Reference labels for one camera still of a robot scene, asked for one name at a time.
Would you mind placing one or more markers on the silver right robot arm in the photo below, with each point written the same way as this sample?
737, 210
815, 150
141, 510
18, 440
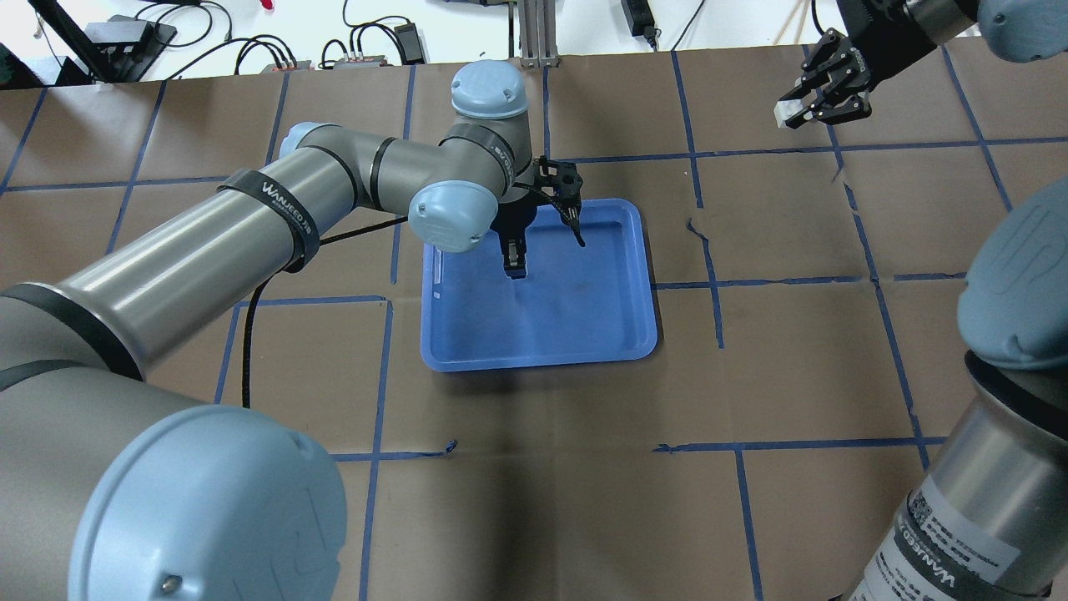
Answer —
988, 522

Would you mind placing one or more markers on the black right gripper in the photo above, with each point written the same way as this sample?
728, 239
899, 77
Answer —
873, 37

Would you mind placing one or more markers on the blue plastic tray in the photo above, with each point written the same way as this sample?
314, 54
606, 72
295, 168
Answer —
576, 305

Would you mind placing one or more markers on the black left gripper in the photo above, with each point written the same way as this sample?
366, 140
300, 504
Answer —
510, 221

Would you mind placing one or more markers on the aluminium frame post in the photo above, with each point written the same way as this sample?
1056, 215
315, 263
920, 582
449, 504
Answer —
538, 33

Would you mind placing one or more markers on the black power adapter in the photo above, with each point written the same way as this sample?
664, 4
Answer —
641, 22

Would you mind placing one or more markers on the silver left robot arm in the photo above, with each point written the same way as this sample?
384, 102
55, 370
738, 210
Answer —
134, 467

